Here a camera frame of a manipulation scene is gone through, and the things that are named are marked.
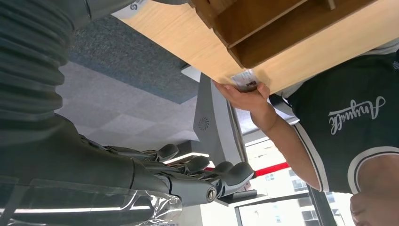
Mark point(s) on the black window frame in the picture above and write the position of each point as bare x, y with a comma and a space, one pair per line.
318, 206

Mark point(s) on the red floor tape line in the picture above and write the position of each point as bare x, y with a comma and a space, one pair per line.
274, 169

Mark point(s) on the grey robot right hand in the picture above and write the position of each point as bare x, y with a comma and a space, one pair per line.
78, 168

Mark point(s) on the light wooden desk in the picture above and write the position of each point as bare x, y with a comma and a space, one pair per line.
187, 40

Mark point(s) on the silver kiosk screen stand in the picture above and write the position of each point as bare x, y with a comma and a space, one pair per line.
212, 124

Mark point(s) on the person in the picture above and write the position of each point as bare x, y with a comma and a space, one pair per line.
343, 140

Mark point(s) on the dark grey floor mat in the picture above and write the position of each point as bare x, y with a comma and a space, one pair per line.
124, 56

